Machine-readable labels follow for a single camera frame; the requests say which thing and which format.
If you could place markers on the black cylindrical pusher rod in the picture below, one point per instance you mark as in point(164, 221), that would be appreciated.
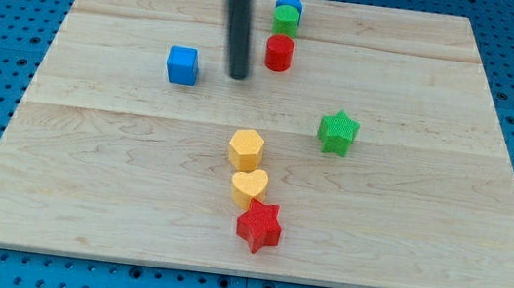
point(239, 19)

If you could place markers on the yellow heart block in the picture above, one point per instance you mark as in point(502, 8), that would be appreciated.
point(248, 186)

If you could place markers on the light wooden board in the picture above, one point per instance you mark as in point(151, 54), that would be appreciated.
point(106, 159)

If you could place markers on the green star block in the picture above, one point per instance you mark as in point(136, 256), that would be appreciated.
point(337, 132)

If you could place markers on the red cylinder block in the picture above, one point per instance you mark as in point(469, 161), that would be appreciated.
point(279, 52)

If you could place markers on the blue cube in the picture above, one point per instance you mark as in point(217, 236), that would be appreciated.
point(182, 65)

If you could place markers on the blue pentagon block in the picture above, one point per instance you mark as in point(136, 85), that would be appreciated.
point(292, 3)

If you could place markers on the yellow hexagon block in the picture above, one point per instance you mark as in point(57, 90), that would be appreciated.
point(246, 148)

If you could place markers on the green cylinder block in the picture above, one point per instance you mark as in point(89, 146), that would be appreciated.
point(285, 20)

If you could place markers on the red star block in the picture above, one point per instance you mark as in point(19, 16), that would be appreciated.
point(259, 225)

